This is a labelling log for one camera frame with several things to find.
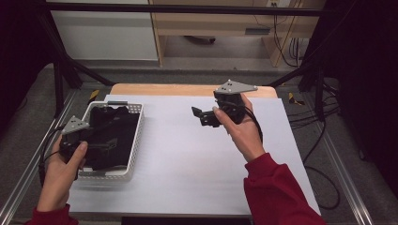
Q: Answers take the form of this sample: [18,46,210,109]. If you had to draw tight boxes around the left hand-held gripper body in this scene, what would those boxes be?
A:
[59,115,91,164]

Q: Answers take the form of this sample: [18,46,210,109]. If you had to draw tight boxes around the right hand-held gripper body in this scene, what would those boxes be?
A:
[200,79,259,128]

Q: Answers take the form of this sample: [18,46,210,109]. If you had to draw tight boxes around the black garment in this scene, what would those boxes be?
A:
[83,105,141,172]

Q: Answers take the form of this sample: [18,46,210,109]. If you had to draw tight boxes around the white perforated plastic basket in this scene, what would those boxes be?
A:
[75,100,145,183]

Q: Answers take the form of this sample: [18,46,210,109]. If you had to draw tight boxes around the person's right hand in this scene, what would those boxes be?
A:
[212,93,267,163]

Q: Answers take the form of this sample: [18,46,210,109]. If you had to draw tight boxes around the person's left hand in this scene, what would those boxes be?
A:
[37,136,89,213]

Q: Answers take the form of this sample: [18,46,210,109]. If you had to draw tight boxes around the wooden board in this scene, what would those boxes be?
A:
[110,82,279,99]

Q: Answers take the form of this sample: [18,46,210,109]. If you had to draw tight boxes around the yellow and black tape piece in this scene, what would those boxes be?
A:
[287,92,306,107]
[87,89,100,103]

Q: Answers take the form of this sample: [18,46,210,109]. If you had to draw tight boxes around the white foam board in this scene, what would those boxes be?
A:
[67,94,322,218]

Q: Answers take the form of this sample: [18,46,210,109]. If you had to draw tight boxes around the grey power strip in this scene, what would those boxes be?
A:
[244,27,271,36]

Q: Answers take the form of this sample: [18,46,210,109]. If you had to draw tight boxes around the light wooden desk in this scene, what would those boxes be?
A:
[147,0,327,68]

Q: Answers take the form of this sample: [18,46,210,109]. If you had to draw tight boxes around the dark curtain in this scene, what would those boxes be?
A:
[0,0,53,142]
[322,0,398,199]

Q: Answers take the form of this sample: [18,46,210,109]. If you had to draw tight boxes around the white cabinet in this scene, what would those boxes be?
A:
[46,0,160,62]

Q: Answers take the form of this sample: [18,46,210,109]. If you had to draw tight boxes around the left hand-held gripper cable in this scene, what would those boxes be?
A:
[38,126,66,188]

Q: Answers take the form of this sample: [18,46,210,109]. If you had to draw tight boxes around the hand-held gripper cable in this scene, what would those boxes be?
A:
[236,104,342,211]
[38,126,66,188]

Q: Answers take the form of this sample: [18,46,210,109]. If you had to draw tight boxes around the aluminium floor rail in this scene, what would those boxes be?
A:
[301,93,375,225]
[0,90,78,225]

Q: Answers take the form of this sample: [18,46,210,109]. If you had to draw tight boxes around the black metal frame stand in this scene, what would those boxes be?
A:
[266,57,328,122]
[37,8,115,119]

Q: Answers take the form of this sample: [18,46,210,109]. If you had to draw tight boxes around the black hanging cables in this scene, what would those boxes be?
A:
[272,13,303,68]

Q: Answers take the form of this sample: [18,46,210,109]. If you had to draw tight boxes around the bundle of black floor cables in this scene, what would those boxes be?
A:
[287,79,343,131]

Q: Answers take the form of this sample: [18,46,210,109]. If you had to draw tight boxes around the black metal frame bar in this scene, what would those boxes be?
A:
[43,1,327,17]

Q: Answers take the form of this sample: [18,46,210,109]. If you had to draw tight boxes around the right hand-held gripper cable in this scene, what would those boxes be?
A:
[236,104,342,211]

